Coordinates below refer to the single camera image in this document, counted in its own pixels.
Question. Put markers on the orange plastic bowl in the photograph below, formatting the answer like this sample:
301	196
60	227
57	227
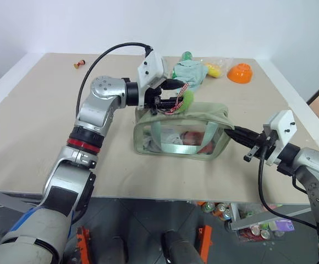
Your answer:
239	72

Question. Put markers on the dark rounded shape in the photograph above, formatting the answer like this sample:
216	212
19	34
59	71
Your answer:
180	247

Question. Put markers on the yellow toy fruit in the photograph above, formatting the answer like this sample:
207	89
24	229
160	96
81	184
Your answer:
213	70

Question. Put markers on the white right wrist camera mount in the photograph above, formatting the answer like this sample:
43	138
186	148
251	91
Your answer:
283	123

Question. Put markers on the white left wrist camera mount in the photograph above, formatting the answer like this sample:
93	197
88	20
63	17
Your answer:
151	68

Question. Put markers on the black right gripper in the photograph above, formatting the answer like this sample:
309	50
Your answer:
264	144

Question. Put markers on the pale teal cloth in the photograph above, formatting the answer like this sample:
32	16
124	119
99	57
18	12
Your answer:
189	72

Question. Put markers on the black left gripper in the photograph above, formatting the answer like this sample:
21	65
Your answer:
153	96

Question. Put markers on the purple packet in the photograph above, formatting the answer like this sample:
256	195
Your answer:
284	225

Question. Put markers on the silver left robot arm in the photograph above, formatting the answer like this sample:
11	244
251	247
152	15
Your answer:
99	110

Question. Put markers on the green pouch with clear window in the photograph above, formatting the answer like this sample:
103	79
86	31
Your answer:
203	112

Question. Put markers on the orange black stand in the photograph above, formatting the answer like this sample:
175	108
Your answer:
83	244
205	242

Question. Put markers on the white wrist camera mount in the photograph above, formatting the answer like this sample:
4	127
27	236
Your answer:
283	123
151	68

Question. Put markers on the green plastic bottle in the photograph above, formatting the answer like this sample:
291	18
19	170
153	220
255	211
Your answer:
187	55

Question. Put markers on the clear plastic bag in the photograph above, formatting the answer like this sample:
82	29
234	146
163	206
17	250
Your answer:
225	63

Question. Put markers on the small red yellow figurine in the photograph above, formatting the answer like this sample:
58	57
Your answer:
79	63

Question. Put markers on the orange drink can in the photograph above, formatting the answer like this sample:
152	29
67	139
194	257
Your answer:
222	211

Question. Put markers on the green drink can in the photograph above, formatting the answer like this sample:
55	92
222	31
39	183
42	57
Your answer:
209	207

